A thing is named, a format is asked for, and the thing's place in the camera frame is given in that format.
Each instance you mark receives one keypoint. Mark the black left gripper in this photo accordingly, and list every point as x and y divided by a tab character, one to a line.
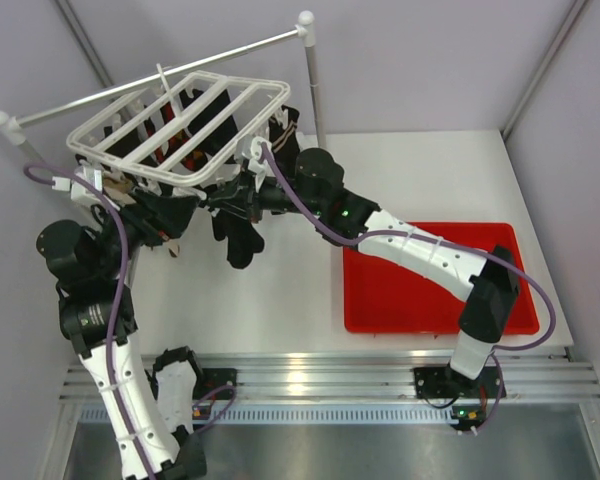
156	216

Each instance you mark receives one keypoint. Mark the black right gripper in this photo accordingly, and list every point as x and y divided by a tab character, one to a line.
254	190

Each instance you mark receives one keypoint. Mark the black sock with white stripes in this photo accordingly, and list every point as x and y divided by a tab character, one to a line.
243	241

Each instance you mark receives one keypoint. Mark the white plastic clip hanger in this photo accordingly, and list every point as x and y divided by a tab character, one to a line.
116	137

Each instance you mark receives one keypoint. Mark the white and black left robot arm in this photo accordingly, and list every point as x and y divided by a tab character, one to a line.
150	411

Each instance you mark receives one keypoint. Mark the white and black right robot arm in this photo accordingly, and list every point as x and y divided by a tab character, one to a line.
487	282

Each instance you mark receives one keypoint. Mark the black sock with tan stripes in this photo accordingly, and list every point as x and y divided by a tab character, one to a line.
283	137

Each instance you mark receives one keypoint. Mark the black argyle patterned sock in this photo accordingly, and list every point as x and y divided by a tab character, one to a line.
195	159

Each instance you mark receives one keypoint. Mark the red plastic tray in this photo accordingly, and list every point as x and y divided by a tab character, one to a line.
383	298

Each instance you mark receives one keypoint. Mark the metal drying rack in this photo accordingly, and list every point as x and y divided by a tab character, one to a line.
12	127

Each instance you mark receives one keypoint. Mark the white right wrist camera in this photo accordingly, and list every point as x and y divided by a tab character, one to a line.
249	151

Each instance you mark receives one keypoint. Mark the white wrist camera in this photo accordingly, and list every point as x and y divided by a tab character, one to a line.
249	151
84	187

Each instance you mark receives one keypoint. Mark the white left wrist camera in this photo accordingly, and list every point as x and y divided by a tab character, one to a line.
84	187

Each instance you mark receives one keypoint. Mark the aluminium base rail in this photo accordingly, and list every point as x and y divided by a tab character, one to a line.
546	377

